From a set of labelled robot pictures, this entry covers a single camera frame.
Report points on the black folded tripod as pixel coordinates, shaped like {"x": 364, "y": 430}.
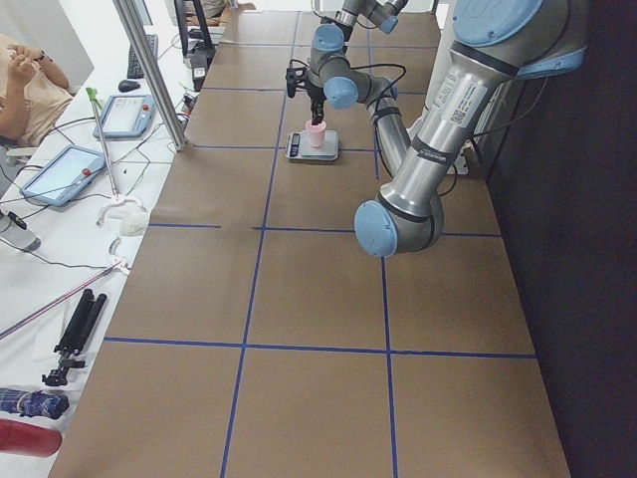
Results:
{"x": 75, "y": 337}

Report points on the black computer mouse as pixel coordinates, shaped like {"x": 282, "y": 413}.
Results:
{"x": 127, "y": 85}

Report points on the aluminium frame post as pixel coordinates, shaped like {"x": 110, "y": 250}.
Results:
{"x": 133, "y": 28}

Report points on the teach pendant tablet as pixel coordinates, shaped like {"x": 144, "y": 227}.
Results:
{"x": 65, "y": 176}
{"x": 126, "y": 116}

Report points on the white crumpled cloth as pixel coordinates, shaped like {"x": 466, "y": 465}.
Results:
{"x": 131, "y": 213}

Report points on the seated person beige shirt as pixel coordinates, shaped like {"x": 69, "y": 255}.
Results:
{"x": 34, "y": 93}

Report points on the red cylinder bottle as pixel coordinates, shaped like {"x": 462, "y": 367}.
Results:
{"x": 29, "y": 440}

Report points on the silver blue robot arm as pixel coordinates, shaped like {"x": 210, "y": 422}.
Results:
{"x": 329, "y": 78}
{"x": 494, "y": 42}

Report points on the silver digital kitchen scale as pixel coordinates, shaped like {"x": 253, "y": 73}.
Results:
{"x": 299, "y": 148}

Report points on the near teach pendant tablet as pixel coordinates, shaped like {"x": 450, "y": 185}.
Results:
{"x": 65, "y": 176}

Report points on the far teach pendant tablet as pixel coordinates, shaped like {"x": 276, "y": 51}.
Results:
{"x": 126, "y": 116}

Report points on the blue folded umbrella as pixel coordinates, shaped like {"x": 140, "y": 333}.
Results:
{"x": 33, "y": 403}

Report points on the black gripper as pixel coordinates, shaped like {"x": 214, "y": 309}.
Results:
{"x": 316, "y": 95}

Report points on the pink plastic cup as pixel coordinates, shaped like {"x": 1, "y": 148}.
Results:
{"x": 315, "y": 133}

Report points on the long metal rod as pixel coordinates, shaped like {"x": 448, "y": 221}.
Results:
{"x": 96, "y": 107}

